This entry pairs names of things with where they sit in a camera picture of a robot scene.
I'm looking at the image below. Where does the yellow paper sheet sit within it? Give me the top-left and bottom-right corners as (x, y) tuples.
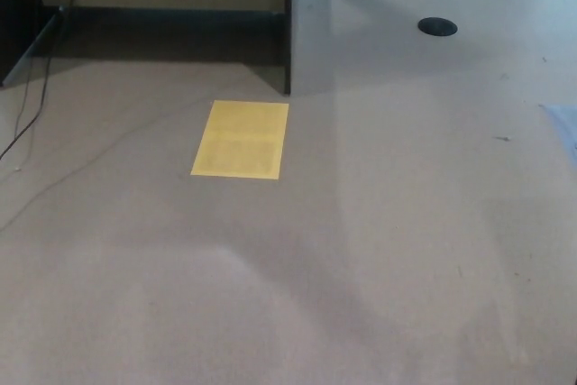
(190, 99), (290, 180)

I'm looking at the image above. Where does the black round cable grommet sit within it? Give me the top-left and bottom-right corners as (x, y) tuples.
(417, 16), (459, 38)

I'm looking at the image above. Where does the translucent blue plastic sheet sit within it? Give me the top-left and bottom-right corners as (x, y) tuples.
(539, 104), (577, 156)

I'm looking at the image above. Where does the black wall baseboard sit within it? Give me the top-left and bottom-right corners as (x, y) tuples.
(59, 5), (287, 37)

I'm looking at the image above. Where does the black cabinet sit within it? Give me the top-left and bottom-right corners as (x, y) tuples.
(0, 0), (63, 88)

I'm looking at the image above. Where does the thin black floor cable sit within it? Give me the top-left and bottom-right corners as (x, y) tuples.
(13, 17), (36, 141)

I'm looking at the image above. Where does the thick black floor cable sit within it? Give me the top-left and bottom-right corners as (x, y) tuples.
(0, 0), (81, 161)

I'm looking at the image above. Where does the dark grey desk side panel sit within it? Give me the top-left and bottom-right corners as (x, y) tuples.
(284, 0), (335, 96)

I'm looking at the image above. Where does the thin grey floor cable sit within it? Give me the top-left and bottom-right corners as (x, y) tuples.
(0, 100), (215, 234)

